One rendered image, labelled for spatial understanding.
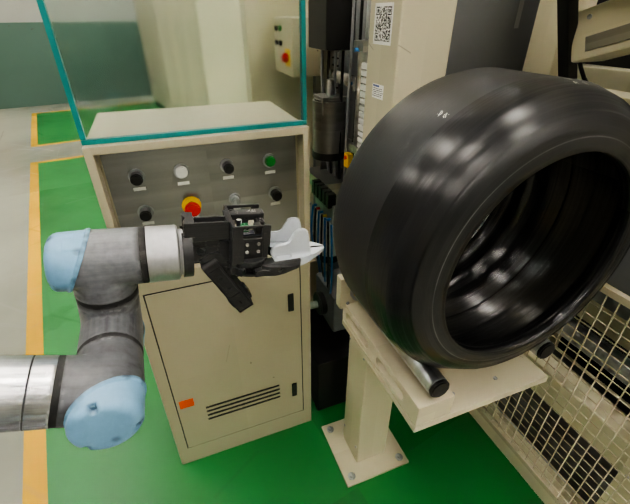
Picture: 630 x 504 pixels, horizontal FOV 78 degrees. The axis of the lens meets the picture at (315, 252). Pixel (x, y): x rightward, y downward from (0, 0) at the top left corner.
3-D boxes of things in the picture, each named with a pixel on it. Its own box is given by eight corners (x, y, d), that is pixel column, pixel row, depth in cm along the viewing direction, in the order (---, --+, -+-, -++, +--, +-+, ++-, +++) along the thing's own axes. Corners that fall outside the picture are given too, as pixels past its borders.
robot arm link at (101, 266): (62, 276, 53) (48, 219, 49) (149, 268, 57) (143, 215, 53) (51, 311, 46) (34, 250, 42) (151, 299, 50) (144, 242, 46)
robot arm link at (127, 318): (82, 394, 50) (65, 328, 44) (89, 337, 58) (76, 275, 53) (149, 380, 53) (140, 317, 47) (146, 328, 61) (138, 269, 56)
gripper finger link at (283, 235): (326, 220, 59) (268, 224, 56) (321, 253, 62) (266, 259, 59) (319, 212, 62) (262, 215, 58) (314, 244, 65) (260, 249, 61)
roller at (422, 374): (351, 298, 104) (352, 284, 102) (366, 294, 105) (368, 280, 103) (429, 401, 76) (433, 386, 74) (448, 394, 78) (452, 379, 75)
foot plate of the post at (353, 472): (321, 427, 168) (321, 424, 166) (376, 408, 176) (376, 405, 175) (348, 488, 146) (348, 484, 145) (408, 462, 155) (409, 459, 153)
